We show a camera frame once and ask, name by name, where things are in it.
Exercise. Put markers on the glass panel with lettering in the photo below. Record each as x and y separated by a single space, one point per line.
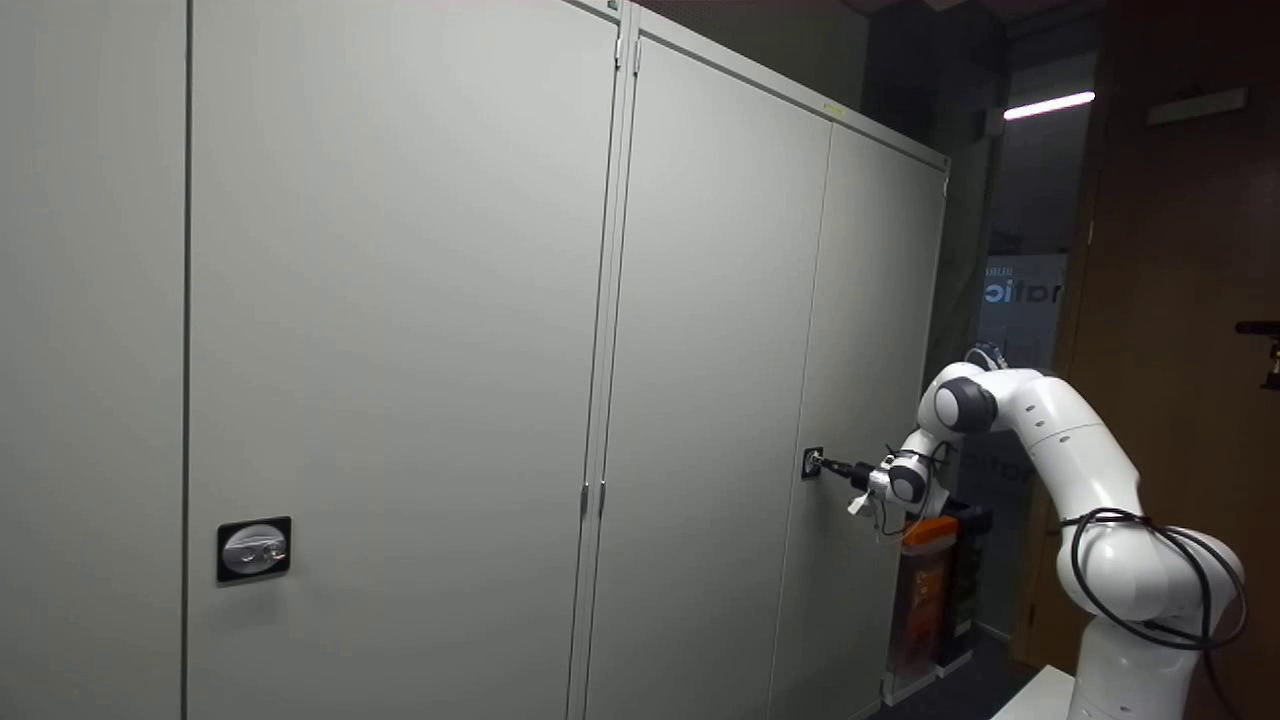
1020 300

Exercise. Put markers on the grey metal cabinet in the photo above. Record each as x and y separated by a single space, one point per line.
400 300
720 400

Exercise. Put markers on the ceiling strip light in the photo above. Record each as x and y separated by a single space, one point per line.
1048 105

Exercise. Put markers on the orange lidded bin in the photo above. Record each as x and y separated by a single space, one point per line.
922 600

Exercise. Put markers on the grey cabinet door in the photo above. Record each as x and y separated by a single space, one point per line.
400 300
90 350
860 330
700 400

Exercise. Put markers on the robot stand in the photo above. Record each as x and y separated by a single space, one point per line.
1035 698

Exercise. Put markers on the brown wooden door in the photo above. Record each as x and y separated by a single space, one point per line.
1190 300

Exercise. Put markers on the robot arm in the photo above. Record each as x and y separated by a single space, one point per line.
1075 450

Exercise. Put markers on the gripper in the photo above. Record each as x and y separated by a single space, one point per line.
860 474

